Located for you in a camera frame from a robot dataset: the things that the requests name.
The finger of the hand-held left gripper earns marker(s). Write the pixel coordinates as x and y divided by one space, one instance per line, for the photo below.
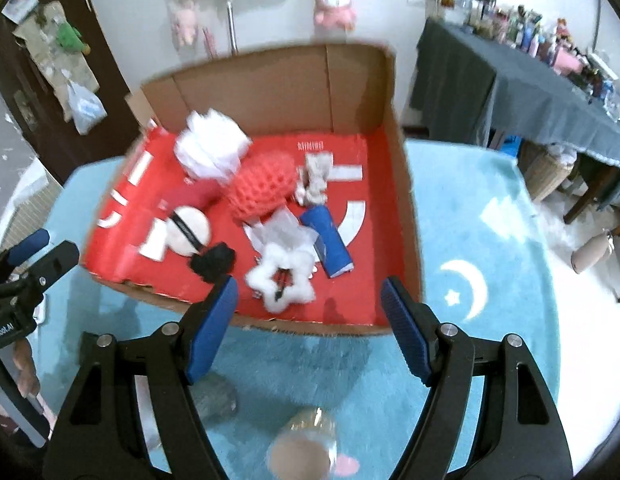
28 246
54 262

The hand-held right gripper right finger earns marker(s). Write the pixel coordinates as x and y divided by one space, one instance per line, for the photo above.
407 332

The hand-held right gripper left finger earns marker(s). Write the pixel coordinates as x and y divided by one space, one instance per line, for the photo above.
212 330

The black scrunchie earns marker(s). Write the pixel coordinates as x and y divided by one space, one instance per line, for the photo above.
214 260

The white fluffy star clip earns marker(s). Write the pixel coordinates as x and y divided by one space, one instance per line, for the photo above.
267 272

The round beige powder puff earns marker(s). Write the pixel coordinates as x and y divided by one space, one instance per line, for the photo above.
194 220

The small white mesh puff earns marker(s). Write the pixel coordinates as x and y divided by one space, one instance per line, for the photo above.
285 230

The red knitted pouch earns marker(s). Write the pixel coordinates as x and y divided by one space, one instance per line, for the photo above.
194 194

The large white bath loofah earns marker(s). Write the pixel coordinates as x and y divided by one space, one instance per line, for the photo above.
212 150

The red cardboard shoe box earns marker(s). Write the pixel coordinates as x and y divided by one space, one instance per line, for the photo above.
290 85

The person's left hand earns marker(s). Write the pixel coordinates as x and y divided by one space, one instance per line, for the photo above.
28 365

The white foam board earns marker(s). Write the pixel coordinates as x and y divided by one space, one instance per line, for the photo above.
34 185

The teal star blanket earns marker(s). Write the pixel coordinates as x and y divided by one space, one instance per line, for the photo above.
465 360

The glass jar with dark contents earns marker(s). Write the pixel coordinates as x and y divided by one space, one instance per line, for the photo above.
217 400

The dark brown door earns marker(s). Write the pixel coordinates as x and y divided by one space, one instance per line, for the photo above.
54 127

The pink fluffy ball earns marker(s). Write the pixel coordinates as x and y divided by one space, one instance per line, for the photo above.
347 465

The clear plastic bag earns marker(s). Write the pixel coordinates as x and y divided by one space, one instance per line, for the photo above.
87 107

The glass jar with cork lid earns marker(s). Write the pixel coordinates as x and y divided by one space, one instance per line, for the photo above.
300 452

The beige hanging door organizer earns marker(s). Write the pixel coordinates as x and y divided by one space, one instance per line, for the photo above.
54 67

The beige rounded container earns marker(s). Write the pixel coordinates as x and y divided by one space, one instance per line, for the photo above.
590 255

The wicker basket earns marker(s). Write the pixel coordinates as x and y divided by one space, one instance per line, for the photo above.
545 175

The green plush toy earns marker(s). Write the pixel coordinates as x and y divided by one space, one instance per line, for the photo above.
72 37

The blue crate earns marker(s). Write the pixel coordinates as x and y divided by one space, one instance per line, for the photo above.
511 146

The photo on door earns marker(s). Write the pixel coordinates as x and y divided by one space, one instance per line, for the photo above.
18 5

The table with grey cloth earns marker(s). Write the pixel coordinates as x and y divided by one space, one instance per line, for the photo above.
465 85

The pink bunny plush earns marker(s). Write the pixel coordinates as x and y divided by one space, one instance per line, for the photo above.
185 22

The row of cosmetic bottles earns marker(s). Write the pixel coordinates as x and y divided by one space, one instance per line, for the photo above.
530 35

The pink hamster plush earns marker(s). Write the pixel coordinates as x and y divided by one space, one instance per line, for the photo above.
335 7

